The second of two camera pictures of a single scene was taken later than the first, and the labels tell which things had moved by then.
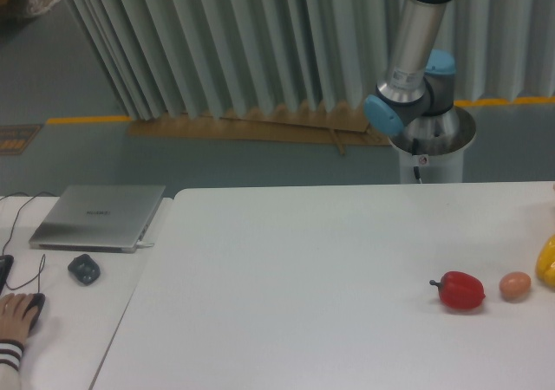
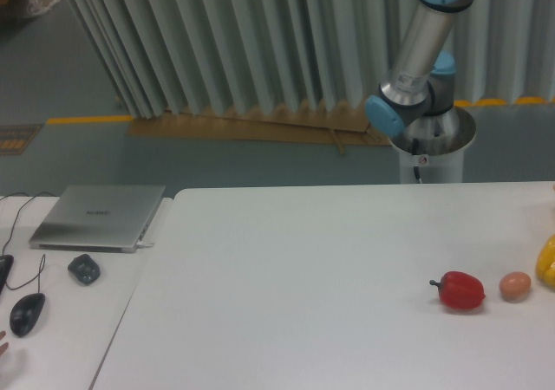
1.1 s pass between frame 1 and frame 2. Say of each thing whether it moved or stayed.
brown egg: stayed
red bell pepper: stayed
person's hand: moved
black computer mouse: stayed
